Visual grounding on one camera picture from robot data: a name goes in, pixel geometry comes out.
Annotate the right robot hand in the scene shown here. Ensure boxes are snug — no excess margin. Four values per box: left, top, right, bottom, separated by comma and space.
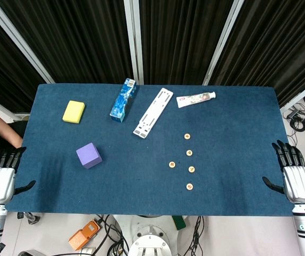
262, 139, 305, 205

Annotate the person bare forearm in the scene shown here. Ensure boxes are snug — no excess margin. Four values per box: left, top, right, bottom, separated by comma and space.
0, 108, 23, 149

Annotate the metal table foot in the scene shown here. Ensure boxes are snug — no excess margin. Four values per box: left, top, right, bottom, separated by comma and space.
17, 212, 41, 225

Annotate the person black clothing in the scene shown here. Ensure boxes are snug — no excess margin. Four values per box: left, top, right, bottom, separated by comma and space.
0, 101, 28, 187

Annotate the grey metal object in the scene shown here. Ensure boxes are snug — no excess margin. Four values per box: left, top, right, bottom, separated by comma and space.
17, 250, 47, 256

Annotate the purple foam cube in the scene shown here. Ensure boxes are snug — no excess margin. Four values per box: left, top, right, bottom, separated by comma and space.
76, 142, 103, 170

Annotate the orange handheld device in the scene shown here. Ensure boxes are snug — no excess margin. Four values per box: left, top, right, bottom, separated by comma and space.
68, 219, 102, 251

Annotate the yellow sponge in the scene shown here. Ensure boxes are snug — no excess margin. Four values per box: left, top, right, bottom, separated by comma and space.
62, 100, 86, 124

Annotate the black pleated curtain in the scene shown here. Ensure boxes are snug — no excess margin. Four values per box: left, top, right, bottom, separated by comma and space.
0, 5, 47, 114
138, 0, 235, 86
208, 0, 305, 108
0, 0, 134, 84

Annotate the white cylinder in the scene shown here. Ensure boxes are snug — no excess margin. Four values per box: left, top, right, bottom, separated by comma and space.
79, 246, 97, 256

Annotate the dark green block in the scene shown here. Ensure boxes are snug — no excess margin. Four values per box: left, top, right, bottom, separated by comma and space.
171, 215, 187, 230

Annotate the white toothpaste tube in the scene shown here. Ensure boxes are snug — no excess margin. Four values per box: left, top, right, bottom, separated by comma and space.
176, 91, 216, 109

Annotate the blue table cloth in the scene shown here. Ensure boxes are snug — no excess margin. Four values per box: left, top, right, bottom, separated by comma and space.
5, 84, 294, 217

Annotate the blue toothpaste box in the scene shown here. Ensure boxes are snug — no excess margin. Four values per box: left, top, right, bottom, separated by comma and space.
109, 78, 137, 123

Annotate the white robot torso base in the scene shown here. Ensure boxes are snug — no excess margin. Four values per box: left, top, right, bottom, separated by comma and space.
114, 214, 181, 256

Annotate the black floor cable bundle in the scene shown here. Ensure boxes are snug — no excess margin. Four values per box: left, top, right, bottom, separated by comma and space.
95, 214, 130, 256
282, 102, 305, 139
183, 215, 205, 256

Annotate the white plastic bracket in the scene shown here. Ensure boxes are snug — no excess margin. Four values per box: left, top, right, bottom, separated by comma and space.
133, 87, 174, 139

